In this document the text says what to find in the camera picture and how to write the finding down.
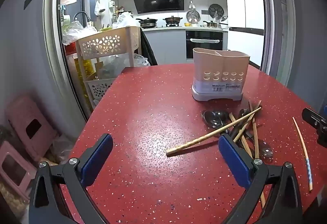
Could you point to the yellow oil bottle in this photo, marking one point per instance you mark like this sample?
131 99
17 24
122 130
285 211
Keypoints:
84 68

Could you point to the green plastic basket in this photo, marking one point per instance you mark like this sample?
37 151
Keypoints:
106 30

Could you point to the black built-in oven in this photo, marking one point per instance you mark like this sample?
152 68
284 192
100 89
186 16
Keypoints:
204 50

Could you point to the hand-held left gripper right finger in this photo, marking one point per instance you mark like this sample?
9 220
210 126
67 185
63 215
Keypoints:
233 160

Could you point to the beige flower-cutout storage cart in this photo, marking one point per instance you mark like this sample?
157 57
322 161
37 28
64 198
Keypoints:
102 43

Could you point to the lidded cooking pot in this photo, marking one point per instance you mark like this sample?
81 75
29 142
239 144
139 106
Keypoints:
173 19

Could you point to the round metal steamer rack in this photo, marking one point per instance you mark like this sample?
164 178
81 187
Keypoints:
216 10

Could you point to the thin wooden chopstick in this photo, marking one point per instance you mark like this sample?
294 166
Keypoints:
258 104
255 134
233 121

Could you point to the crumpled clear plastic bag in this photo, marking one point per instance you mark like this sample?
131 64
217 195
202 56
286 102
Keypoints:
141 60

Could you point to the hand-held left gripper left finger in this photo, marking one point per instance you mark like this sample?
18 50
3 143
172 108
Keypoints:
98 160

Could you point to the thick wooden chopstick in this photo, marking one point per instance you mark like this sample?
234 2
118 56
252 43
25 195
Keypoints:
194 141

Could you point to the hanging white plastic bag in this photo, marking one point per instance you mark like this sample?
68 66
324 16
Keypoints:
98 9

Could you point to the black wall switch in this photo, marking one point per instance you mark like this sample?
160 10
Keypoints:
28 0

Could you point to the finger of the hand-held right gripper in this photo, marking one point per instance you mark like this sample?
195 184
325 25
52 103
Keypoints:
313 118

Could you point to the stainless steel spoon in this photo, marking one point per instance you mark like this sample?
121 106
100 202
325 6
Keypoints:
265 151
213 121
222 114

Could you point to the blue-patterned wooden chopstick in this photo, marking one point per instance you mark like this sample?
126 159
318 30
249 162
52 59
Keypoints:
303 144

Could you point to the black wok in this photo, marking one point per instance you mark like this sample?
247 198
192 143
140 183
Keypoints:
148 20

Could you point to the black kitchen faucet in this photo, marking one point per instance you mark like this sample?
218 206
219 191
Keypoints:
81 13

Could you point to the beige plastic utensil holder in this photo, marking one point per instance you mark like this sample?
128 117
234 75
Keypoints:
219 65

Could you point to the pink plastic stool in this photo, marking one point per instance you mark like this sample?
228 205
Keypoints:
30 126
14 167

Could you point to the small steel saucepan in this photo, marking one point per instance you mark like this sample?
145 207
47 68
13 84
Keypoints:
210 24

